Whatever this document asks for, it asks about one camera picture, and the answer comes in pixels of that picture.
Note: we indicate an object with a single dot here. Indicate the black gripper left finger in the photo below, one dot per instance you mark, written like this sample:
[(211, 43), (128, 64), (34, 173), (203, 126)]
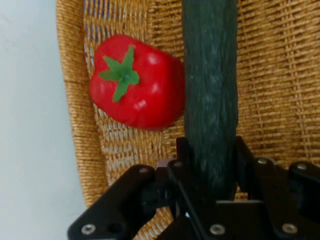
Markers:
[(150, 197)]

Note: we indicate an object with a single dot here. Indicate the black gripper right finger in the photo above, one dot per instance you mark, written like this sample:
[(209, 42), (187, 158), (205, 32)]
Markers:
[(272, 190)]

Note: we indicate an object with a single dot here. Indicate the dark green cucumber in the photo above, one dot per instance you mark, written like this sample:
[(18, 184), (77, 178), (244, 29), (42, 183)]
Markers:
[(211, 82)]

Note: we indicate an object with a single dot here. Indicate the woven wicker basket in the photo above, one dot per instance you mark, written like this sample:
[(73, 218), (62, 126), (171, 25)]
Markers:
[(275, 82)]

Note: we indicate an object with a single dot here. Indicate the red plastic tomato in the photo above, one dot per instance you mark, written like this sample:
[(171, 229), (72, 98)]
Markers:
[(147, 85)]

